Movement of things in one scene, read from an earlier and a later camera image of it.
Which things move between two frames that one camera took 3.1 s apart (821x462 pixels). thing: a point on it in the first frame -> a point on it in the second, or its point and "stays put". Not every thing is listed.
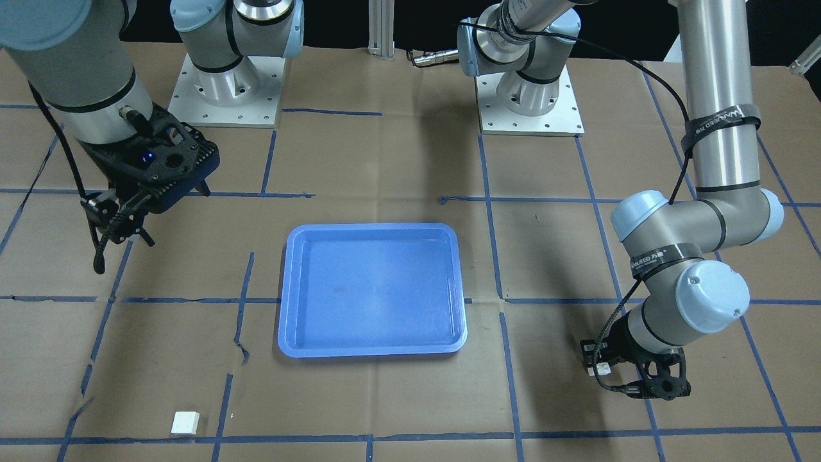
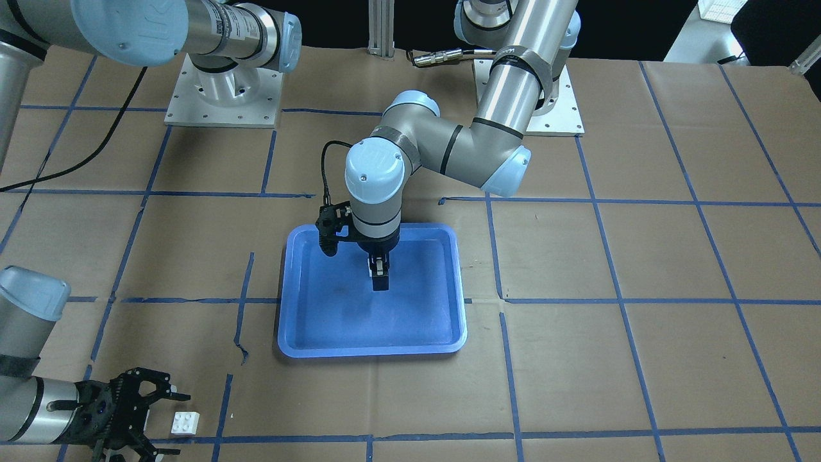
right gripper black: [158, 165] -> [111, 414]
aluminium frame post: [381, 20] stays put
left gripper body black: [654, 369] -> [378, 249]
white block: [185, 422] stays put
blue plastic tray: [362, 289] stays put
